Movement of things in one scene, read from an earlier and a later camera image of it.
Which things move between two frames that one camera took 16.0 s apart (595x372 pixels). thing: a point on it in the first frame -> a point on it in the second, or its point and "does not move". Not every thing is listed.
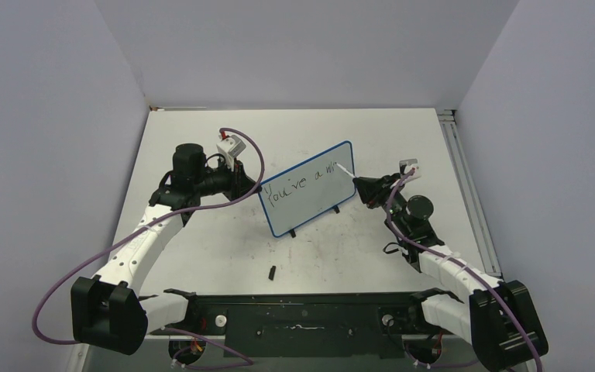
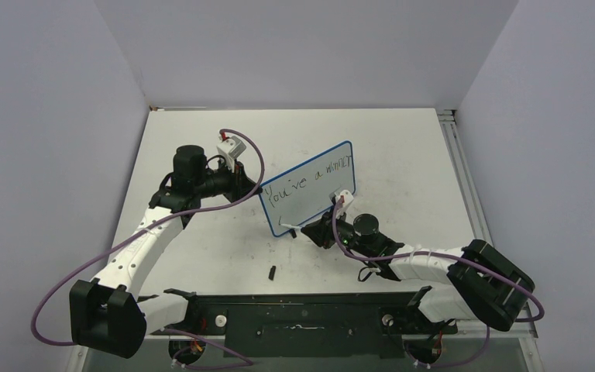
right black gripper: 380,187 -> 322,230
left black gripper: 239,184 does not move
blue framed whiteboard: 304,191 does not move
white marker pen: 344,169 -> 297,228
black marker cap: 272,273 does not move
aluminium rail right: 471,192 does not move
